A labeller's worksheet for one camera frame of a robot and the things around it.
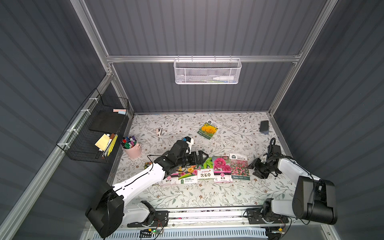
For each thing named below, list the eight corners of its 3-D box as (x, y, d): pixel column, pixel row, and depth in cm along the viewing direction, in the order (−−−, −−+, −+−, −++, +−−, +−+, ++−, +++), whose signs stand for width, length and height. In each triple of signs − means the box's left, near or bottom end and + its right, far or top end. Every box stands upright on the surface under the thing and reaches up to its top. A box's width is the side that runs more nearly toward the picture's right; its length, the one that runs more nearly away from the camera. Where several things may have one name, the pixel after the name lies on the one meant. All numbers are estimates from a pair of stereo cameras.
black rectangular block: (259, 133, 110) (262, 129, 106) (259, 124, 116) (261, 119, 112) (266, 134, 110) (269, 130, 106) (265, 125, 115) (268, 120, 111)
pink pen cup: (127, 158, 98) (119, 147, 87) (131, 147, 103) (123, 135, 92) (140, 158, 97) (133, 147, 87) (143, 147, 103) (137, 135, 92)
